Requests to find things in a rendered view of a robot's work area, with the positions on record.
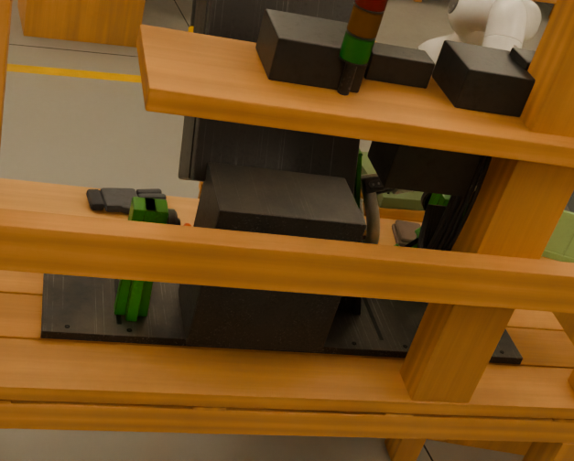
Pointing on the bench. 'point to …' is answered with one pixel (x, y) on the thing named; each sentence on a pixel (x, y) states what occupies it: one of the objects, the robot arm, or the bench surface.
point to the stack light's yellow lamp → (363, 25)
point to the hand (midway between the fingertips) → (372, 187)
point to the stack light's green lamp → (355, 50)
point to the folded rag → (405, 231)
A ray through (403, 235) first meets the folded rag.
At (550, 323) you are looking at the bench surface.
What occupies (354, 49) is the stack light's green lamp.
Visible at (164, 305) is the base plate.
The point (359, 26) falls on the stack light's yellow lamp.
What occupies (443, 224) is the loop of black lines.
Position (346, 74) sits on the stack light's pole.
